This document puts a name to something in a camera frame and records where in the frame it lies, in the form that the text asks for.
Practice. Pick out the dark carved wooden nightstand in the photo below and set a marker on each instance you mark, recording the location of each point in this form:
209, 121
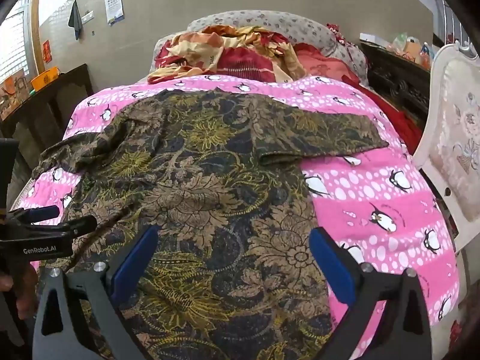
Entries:
397, 77

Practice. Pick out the brown floral batik shirt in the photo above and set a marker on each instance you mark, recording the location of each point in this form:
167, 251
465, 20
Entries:
210, 210

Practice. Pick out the person's left hand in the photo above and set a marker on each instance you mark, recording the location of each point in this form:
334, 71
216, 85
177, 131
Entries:
26, 292

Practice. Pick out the red paper wall sticker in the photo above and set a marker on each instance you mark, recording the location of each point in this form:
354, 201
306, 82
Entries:
47, 50

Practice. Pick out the window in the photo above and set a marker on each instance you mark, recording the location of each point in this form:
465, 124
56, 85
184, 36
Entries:
15, 41

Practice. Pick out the red orange floral quilt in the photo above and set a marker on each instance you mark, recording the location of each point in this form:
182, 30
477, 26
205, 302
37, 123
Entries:
228, 54

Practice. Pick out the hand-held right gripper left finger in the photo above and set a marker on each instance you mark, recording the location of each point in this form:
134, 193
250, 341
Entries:
137, 262

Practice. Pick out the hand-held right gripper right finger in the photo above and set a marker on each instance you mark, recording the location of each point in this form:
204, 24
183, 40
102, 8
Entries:
332, 270

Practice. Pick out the dark hanging cloth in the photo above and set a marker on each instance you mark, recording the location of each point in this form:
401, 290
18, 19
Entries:
76, 18

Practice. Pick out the pink penguin print blanket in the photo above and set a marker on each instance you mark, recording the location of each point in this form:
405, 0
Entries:
375, 210

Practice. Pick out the orange box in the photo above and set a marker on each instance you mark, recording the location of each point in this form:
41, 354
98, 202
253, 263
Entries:
45, 77

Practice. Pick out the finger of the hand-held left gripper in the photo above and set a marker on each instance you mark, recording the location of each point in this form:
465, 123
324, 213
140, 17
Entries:
39, 213
80, 225

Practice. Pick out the grey patterned pillow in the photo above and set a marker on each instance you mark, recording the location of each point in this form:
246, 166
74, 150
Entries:
285, 24

